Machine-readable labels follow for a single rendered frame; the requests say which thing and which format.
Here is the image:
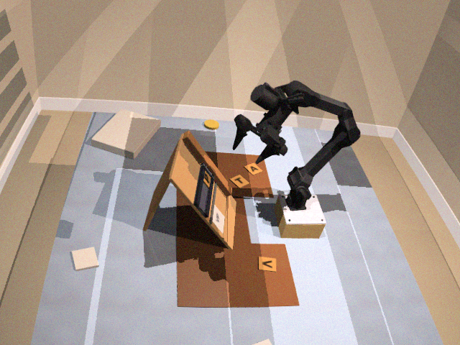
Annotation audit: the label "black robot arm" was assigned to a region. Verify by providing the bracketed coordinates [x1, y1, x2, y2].
[251, 80, 360, 211]

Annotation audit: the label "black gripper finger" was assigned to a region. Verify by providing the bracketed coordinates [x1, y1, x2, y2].
[232, 127, 248, 150]
[256, 146, 280, 164]

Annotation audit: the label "yellow flat disc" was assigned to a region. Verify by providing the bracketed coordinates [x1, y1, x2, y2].
[204, 120, 219, 129]

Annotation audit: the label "white paper ticket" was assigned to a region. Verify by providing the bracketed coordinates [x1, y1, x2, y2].
[212, 205, 225, 233]

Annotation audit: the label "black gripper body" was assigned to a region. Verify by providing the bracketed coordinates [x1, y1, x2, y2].
[234, 112, 288, 156]

